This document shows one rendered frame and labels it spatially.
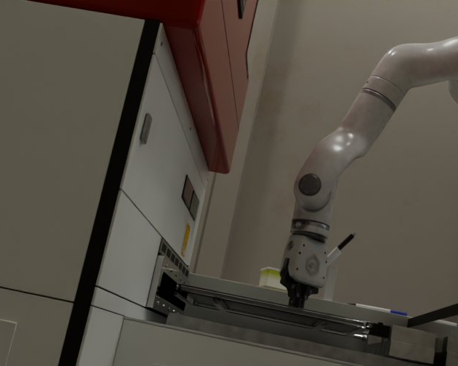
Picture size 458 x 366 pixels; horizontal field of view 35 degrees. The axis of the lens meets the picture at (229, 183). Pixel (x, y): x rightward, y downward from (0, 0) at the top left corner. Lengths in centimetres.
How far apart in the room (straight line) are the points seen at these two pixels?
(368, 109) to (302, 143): 269
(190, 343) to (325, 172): 54
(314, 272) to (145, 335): 54
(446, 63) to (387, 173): 267
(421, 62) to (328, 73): 281
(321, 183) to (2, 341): 78
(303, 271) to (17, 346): 75
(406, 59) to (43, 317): 102
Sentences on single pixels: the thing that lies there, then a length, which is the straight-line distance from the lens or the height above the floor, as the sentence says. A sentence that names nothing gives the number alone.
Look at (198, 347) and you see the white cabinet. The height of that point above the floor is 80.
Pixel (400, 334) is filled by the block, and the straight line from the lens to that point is 137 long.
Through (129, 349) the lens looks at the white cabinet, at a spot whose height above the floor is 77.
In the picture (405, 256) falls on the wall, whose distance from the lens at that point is 417.
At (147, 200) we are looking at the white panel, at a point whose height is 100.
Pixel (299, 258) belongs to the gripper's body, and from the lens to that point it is 153.
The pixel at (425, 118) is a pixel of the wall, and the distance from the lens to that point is 439.
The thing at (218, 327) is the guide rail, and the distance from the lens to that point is 138.
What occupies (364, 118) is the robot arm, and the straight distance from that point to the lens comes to 160.
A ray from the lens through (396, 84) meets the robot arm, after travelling 164.
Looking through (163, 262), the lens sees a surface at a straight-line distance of 131.
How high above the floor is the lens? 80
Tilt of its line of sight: 13 degrees up
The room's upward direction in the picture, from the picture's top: 12 degrees clockwise
